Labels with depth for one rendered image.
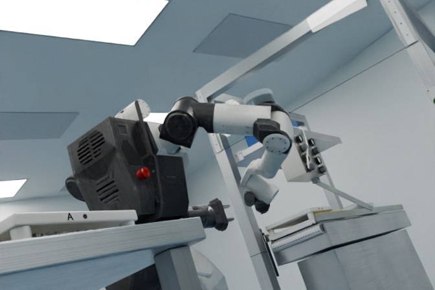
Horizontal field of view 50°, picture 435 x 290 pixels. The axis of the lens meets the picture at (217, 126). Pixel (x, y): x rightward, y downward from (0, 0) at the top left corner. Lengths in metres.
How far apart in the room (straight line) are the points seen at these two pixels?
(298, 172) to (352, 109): 3.87
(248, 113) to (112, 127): 0.39
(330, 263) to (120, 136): 1.22
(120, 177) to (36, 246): 0.80
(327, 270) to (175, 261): 1.59
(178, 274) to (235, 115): 0.75
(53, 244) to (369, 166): 5.39
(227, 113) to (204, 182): 6.56
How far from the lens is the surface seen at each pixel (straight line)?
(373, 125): 5.77
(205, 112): 1.36
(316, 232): 2.10
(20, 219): 0.71
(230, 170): 2.22
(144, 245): 0.64
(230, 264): 7.68
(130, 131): 1.40
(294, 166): 2.11
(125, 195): 1.34
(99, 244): 0.60
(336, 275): 2.22
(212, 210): 1.78
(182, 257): 0.70
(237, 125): 1.36
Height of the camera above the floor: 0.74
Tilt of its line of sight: 20 degrees up
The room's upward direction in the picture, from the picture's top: 19 degrees counter-clockwise
